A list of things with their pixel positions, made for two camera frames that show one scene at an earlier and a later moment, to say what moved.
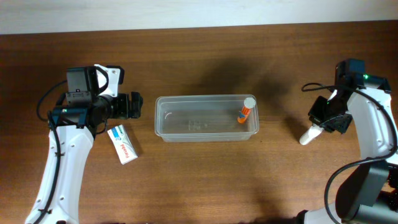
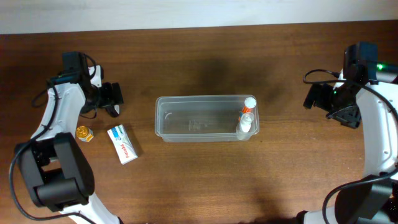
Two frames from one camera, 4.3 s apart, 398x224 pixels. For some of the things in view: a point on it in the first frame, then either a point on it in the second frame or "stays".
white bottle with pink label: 309,134 to 247,119
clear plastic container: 200,118 stays
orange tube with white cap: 249,103 stays
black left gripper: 135,104 to 112,94
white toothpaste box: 122,144 stays
